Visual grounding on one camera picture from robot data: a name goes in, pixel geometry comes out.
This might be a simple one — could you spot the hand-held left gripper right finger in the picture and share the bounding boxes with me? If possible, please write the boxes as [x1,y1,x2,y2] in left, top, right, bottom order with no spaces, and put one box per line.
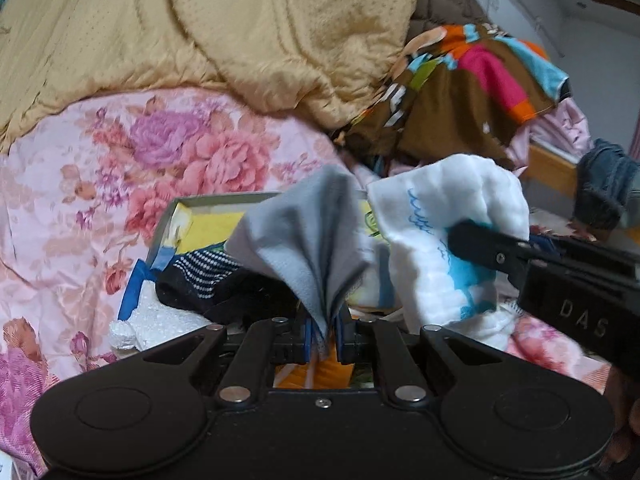
[337,317,506,406]

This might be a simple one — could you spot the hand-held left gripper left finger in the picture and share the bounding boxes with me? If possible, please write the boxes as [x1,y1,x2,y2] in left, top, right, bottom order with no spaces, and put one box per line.
[142,317,313,406]

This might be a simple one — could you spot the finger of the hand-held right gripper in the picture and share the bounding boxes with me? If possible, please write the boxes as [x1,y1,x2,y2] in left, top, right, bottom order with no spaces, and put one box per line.
[446,219,537,287]
[529,234,640,284]

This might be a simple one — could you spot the orange plastic pack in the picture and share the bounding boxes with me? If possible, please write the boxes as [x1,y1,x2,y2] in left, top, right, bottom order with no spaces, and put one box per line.
[275,360,353,390]

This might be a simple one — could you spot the white muslin cloth blue print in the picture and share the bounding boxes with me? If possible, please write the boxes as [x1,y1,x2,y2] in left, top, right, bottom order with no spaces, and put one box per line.
[367,154,531,351]

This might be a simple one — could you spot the grey cloth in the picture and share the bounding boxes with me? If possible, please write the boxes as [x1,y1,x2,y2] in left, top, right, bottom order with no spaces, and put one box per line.
[225,164,373,351]

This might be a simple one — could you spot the cartoon print tray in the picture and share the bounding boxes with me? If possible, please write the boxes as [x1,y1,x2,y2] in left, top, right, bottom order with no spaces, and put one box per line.
[120,191,401,321]

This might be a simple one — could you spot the person's right hand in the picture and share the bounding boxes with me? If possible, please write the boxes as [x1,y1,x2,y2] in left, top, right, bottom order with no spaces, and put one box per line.
[602,365,640,468]

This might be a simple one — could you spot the blue jeans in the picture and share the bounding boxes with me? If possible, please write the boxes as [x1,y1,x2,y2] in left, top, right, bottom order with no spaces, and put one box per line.
[572,139,640,231]

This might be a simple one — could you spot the dark striped sock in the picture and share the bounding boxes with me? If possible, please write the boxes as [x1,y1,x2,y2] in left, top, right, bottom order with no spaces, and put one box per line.
[155,250,301,326]

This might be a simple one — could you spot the lavender cloth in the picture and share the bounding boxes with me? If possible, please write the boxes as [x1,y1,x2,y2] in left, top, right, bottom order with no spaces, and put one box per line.
[510,97,593,161]

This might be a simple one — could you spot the white fluffy cloth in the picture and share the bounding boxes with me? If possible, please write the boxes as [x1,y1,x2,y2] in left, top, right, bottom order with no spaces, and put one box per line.
[109,280,211,353]

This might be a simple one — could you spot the brown colourful striped garment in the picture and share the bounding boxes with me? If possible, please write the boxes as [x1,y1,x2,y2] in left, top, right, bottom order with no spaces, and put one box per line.
[332,22,573,171]

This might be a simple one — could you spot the pink floral bed sheet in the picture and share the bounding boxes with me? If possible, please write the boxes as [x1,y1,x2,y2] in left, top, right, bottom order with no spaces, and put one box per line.
[0,87,613,478]

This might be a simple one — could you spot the yellow quilt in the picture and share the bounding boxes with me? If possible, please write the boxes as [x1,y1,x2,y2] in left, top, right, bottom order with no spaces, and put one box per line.
[0,0,423,156]

